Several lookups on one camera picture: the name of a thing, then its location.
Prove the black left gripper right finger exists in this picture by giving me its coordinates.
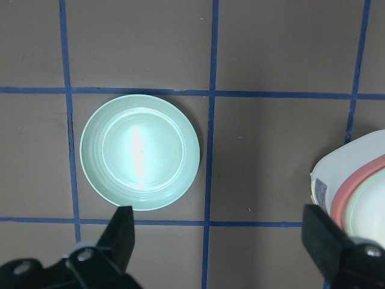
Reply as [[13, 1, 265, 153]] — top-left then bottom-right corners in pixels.
[[301, 205, 384, 288]]

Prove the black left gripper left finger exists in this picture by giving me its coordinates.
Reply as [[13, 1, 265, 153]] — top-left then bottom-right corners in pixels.
[[65, 207, 135, 288]]

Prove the light green round plate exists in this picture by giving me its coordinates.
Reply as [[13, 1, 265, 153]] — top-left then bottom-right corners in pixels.
[[79, 95, 200, 211]]

